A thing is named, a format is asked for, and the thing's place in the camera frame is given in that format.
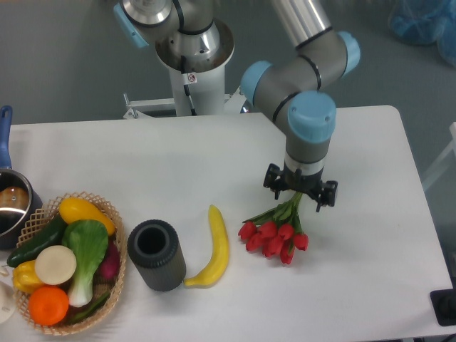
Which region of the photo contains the dark green cucumber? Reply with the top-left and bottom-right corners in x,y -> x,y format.
6,214 -> 68,268

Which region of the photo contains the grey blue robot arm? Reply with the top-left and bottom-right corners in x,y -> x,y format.
113,1 -> 361,207

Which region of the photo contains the black device at edge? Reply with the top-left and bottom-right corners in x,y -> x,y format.
430,289 -> 455,326

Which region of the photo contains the green bok choy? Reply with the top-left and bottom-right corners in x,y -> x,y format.
62,219 -> 108,308

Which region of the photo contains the yellow bell pepper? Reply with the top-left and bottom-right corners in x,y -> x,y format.
13,260 -> 45,294

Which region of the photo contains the green chili pepper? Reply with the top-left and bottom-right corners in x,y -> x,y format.
66,291 -> 110,325

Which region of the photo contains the orange fruit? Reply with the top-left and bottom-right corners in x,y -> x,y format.
28,286 -> 69,326

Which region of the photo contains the woven bamboo basket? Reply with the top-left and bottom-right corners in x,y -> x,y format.
14,192 -> 127,336

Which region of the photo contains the dark grey ribbed vase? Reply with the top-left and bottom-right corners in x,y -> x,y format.
128,219 -> 186,291

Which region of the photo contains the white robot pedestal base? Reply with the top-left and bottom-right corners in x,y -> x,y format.
123,63 -> 254,119

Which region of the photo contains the white round object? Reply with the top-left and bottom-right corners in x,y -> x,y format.
0,282 -> 16,323

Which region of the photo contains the blue handled saucepan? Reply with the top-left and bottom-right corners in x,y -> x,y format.
1,105 -> 42,250

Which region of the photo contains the yellow banana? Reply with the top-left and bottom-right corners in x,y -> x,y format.
184,204 -> 230,288

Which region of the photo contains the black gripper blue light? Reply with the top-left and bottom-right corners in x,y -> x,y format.
263,163 -> 338,212

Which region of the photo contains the red tulip bouquet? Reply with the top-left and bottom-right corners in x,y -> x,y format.
238,192 -> 309,265

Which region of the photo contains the yellow squash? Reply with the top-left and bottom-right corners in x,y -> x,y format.
58,197 -> 116,236

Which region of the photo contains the purple sweet potato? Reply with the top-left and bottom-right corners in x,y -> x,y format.
98,240 -> 120,281

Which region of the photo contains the white round radish slice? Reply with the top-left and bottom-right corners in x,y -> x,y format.
35,245 -> 77,285

